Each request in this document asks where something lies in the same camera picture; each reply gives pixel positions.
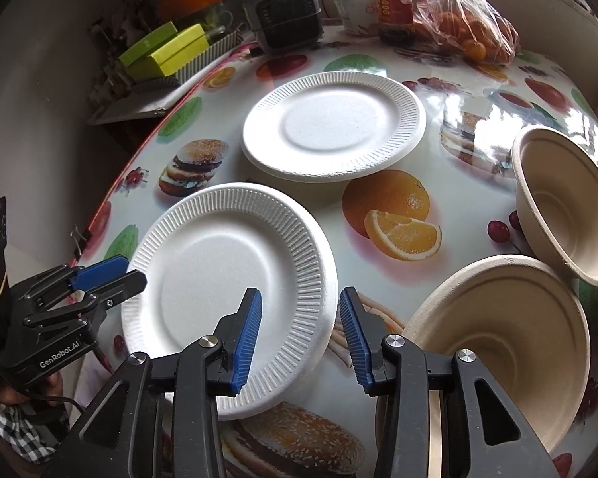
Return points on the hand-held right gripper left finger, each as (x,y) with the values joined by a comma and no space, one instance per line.
(246,348)

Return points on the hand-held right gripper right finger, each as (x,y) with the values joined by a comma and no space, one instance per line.
(354,348)

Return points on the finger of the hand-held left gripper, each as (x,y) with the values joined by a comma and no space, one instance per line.
(99,270)
(124,284)

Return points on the white foam plate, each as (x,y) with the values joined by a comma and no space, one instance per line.
(329,124)
(204,284)

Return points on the beige paper bowl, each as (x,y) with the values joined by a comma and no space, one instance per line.
(558,209)
(518,318)

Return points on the person's left forearm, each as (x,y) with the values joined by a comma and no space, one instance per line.
(10,428)

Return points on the black binder clip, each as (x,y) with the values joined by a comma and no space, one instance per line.
(79,241)

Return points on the grey flat board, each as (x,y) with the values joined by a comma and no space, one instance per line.
(129,107)

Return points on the light green box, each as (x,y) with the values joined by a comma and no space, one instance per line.
(179,52)

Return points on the white ribbed tray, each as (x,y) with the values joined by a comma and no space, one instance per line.
(207,59)

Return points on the small grey black heater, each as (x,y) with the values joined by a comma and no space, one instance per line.
(289,17)

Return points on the white ceramic bowl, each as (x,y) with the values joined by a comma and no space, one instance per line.
(351,12)

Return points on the plastic bag of oranges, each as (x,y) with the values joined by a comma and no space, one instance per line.
(478,35)

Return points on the red label jar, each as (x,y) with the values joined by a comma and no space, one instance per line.
(391,10)

